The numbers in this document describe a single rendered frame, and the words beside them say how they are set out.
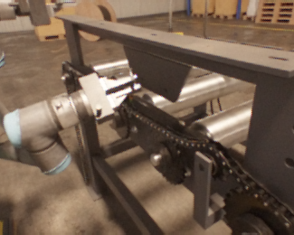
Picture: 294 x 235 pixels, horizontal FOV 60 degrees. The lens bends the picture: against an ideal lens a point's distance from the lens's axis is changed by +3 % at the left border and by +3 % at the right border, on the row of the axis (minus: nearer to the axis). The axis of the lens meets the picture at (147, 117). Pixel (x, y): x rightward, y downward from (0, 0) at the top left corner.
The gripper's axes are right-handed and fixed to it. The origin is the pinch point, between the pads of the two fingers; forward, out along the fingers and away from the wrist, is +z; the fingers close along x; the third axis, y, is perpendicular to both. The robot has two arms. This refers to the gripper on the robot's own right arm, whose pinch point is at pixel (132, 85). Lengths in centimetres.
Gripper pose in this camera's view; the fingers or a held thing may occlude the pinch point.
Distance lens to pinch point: 72.3
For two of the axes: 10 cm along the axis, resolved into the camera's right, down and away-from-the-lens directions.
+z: 9.0, -3.8, 2.2
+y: 0.9, -3.3, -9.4
